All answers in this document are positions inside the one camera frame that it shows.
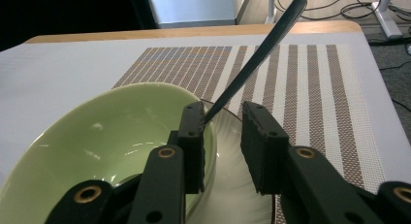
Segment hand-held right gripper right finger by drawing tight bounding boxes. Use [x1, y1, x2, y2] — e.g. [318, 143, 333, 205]
[240, 101, 290, 196]

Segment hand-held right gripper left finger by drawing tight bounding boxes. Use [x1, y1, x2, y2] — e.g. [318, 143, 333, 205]
[166, 101, 207, 194]

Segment green bowl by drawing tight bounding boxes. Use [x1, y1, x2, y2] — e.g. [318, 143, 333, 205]
[0, 81, 218, 224]
[185, 99, 275, 224]

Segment metal spoon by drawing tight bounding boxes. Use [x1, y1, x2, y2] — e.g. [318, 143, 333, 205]
[111, 0, 308, 189]

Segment striped woven placemat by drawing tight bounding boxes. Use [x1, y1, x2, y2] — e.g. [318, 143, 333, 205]
[111, 44, 387, 224]

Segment black curtain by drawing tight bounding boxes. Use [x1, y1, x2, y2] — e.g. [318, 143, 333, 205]
[0, 0, 156, 52]

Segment thin black floor cable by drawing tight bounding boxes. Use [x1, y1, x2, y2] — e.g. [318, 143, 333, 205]
[379, 60, 411, 112]

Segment long black floor cable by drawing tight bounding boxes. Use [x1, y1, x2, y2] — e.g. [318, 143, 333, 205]
[367, 35, 411, 47]

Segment black cables under desk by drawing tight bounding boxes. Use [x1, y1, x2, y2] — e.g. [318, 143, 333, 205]
[274, 0, 411, 21]

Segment white standing desk frame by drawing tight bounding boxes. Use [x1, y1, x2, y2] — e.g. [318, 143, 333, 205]
[265, 0, 405, 40]

